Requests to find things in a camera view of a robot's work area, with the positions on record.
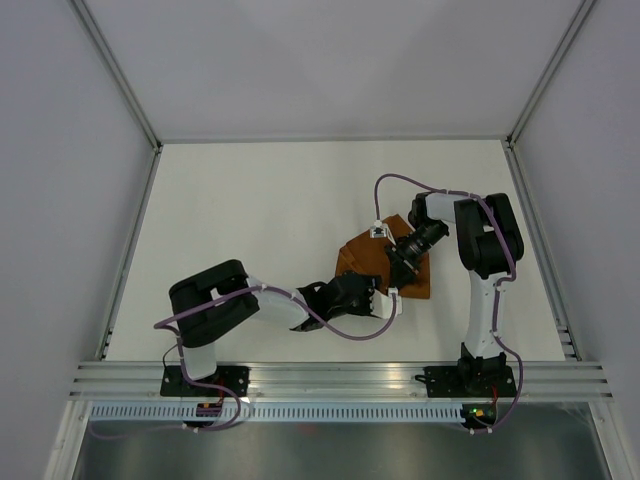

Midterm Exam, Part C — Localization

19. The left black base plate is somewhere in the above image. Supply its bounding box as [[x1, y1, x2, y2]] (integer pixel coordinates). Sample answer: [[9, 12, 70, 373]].
[[160, 365, 249, 398]]

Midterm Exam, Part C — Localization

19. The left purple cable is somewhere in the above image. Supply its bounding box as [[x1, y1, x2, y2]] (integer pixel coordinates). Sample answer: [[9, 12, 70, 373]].
[[89, 284, 399, 441]]

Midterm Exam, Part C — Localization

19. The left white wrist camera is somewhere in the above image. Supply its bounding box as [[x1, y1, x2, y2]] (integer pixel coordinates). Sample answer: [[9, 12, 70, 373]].
[[370, 288, 403, 320]]

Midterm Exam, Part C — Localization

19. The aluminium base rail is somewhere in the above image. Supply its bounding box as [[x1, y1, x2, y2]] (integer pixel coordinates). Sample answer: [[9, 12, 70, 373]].
[[68, 361, 613, 403]]

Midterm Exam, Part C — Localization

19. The purple cable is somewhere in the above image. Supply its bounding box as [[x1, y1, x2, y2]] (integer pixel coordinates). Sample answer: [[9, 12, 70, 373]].
[[373, 173, 525, 436], [89, 284, 399, 441]]

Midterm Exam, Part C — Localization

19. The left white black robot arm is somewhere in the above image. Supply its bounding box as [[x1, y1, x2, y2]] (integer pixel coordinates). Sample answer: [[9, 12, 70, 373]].
[[164, 260, 401, 396]]

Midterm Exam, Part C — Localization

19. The right aluminium frame post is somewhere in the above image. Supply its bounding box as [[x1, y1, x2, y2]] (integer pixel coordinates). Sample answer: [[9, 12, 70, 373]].
[[504, 0, 599, 148]]

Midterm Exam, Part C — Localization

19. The aluminium frame post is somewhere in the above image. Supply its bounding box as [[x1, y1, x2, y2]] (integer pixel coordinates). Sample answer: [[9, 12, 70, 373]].
[[504, 0, 599, 148], [67, 0, 162, 153]]

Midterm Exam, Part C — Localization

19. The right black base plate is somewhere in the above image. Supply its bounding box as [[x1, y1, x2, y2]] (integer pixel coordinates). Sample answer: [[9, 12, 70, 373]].
[[422, 366, 517, 399]]

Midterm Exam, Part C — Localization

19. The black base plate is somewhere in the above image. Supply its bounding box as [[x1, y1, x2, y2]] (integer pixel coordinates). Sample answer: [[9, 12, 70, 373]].
[[422, 366, 517, 399], [160, 365, 249, 398]]

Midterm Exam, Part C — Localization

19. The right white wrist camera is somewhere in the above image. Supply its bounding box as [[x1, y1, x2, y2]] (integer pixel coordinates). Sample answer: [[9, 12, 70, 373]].
[[369, 219, 393, 240]]

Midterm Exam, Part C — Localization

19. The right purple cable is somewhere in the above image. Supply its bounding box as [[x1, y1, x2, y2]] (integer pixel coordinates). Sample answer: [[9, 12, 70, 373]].
[[373, 173, 525, 436]]

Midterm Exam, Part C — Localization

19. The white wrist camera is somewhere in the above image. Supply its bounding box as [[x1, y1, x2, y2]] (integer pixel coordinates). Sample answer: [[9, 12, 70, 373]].
[[370, 288, 403, 320], [369, 219, 393, 240]]

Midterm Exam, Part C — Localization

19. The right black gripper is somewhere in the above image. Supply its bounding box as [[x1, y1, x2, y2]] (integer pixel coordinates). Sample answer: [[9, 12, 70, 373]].
[[385, 220, 447, 291]]

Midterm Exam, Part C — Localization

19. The orange-brown cloth napkin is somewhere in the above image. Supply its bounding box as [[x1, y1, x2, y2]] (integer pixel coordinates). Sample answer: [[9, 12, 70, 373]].
[[335, 214, 434, 300]]

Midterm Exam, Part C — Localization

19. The left aluminium frame post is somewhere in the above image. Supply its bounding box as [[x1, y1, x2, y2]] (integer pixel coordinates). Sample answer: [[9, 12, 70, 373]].
[[67, 0, 162, 153]]

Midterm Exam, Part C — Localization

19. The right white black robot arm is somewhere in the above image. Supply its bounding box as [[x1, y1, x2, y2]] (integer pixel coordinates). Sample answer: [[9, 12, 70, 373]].
[[385, 193, 524, 398]]

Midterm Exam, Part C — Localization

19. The white slotted cable duct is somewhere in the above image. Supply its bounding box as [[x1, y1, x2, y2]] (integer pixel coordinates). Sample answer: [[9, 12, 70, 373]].
[[90, 402, 463, 424]]

